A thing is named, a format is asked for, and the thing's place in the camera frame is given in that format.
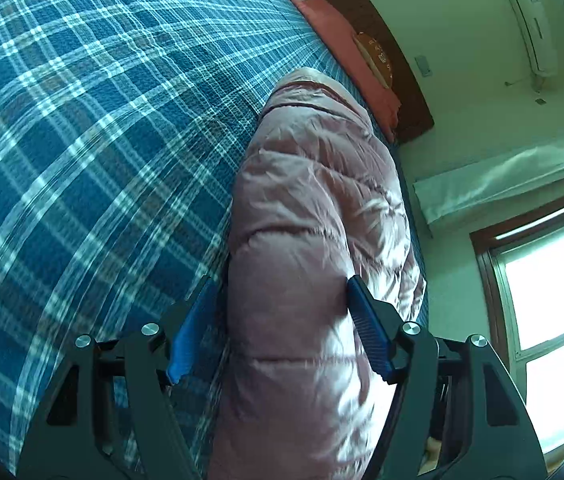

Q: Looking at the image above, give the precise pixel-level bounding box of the pink puffer jacket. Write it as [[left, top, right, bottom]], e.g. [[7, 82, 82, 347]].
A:
[[207, 68, 426, 479]]

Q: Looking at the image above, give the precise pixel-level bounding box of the light green right curtain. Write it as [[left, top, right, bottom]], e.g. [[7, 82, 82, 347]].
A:
[[413, 140, 564, 230]]

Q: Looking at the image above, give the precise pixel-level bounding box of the blue plaid bed sheet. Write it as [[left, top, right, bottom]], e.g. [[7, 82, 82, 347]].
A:
[[0, 0, 431, 480]]

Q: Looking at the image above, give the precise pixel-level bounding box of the small brown embroidered cushion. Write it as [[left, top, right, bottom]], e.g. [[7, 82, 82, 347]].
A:
[[353, 32, 393, 89]]

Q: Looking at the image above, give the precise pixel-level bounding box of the orange red pillow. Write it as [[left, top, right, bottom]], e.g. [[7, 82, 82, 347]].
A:
[[291, 0, 401, 143]]

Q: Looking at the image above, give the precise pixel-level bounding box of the dark wooden headboard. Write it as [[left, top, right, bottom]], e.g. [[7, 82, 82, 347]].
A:
[[290, 0, 436, 146]]

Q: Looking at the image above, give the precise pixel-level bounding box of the right window wooden frame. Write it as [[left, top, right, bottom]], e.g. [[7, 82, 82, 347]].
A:
[[468, 179, 564, 466]]

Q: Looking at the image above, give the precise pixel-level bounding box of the wall switch plate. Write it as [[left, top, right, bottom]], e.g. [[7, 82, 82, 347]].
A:
[[414, 55, 433, 78]]

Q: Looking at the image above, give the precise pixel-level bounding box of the white wall air conditioner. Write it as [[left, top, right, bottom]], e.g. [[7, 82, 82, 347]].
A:
[[509, 0, 558, 78]]

